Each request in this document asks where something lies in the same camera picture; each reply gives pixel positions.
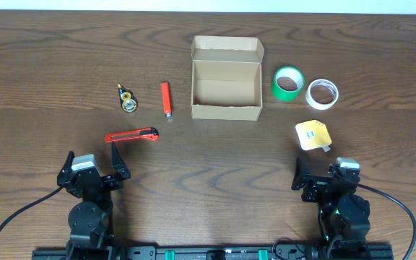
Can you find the yellow sticky note pad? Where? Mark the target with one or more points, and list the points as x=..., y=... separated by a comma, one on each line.
x=313, y=135

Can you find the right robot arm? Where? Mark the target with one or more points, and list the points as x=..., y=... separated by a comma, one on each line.
x=343, y=216

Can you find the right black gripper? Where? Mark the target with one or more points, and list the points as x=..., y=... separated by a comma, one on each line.
x=317, y=183

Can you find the white tape roll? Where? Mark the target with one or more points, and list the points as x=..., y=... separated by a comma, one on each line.
x=330, y=86

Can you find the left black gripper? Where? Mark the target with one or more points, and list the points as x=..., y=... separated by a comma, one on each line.
x=119, y=166

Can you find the black yellow correction tape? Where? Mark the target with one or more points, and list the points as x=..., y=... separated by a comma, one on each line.
x=128, y=102

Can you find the red utility knife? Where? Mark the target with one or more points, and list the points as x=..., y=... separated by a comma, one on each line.
x=149, y=133

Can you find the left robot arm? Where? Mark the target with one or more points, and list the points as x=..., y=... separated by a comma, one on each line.
x=91, y=221

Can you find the green tape roll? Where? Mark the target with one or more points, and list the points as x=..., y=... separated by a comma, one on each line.
x=292, y=73

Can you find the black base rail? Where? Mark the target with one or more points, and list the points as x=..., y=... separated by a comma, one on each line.
x=276, y=252

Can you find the cardboard box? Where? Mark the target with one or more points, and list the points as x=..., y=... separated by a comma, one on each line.
x=226, y=78

